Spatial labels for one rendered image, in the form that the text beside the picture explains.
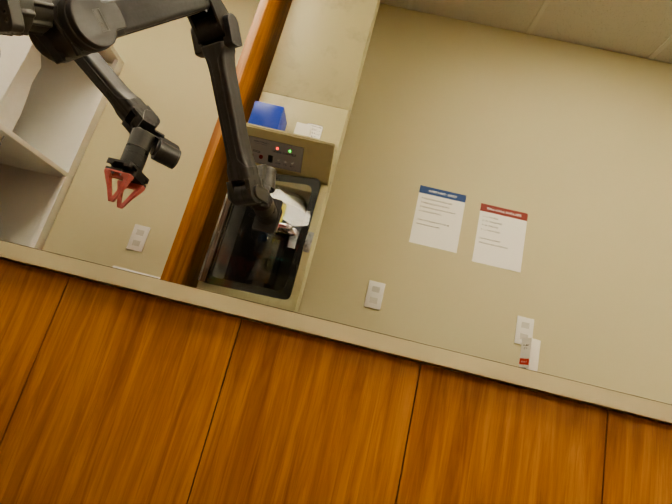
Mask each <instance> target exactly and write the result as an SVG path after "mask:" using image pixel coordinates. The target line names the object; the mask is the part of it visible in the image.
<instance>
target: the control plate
mask: <svg viewBox="0 0 672 504"><path fill-rule="evenodd" d="M248 136H249V141H250V147H251V151H252V153H253V154H254V156H253V158H254V161H255V163H259V164H266V165H267V166H272V167H276V168H280V169H285V170H289V171H294V172H298V173H301V167H302V160H303V153H304V148H303V147H298V146H294V145H289V144H285V143H281V142H276V141H272V140H267V139H263V138H259V137H254V136H250V135H248ZM276 147H279V150H276ZM288 150H291V153H289V152H288ZM259 155H263V158H262V159H260V158H259ZM268 155H271V156H273V161H272V163H271V162H268ZM277 159H280V161H279V162H278V161H277ZM285 160H286V161H287V163H285V162H284V161H285ZM291 162H294V164H293V165H292V164H291Z"/></svg>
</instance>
